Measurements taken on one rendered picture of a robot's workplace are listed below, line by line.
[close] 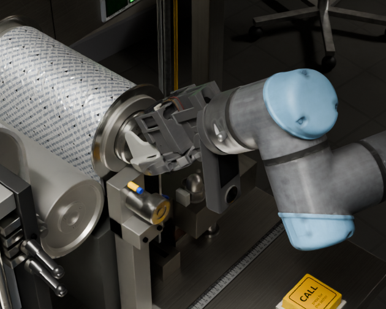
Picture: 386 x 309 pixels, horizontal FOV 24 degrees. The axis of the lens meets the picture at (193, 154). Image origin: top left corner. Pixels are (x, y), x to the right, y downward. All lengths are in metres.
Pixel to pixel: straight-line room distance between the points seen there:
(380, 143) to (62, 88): 0.46
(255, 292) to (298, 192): 0.56
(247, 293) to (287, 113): 0.62
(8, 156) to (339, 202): 0.40
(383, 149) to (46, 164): 0.47
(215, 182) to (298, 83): 0.22
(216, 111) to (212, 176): 0.11
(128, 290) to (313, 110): 0.57
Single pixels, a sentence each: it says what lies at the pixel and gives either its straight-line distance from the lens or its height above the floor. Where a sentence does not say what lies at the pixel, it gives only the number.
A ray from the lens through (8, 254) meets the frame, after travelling 0.95.
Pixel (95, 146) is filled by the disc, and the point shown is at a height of 1.27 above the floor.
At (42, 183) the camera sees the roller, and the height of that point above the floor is 1.23.
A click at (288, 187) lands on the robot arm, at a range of 0.96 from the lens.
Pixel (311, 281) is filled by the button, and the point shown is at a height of 0.92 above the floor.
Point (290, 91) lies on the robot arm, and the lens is 0.93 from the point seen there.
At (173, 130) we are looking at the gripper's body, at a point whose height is 1.35.
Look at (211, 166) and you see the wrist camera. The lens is 1.09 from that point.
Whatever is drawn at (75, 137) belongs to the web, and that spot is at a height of 1.26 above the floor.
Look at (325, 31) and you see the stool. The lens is 3.48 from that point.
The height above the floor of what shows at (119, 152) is 1.25.
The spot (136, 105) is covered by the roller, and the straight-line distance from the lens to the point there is 1.21.
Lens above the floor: 2.07
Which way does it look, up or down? 43 degrees down
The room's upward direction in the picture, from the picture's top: straight up
